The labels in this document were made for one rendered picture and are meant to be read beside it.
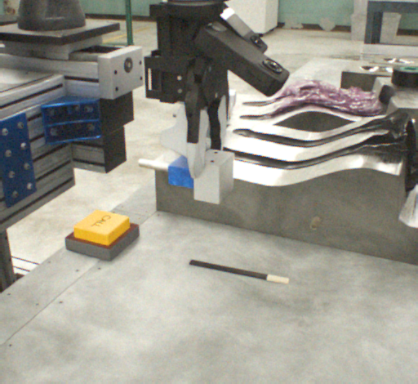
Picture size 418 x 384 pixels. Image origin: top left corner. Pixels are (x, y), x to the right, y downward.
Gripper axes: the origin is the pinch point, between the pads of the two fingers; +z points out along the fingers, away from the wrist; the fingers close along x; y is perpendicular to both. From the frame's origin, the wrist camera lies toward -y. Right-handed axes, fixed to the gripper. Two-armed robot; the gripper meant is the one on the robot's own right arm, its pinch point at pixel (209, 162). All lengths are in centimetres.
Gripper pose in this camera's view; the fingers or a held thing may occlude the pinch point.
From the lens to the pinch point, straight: 70.2
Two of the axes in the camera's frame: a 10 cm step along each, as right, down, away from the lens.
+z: 0.0, 9.1, 4.1
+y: -9.1, -1.7, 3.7
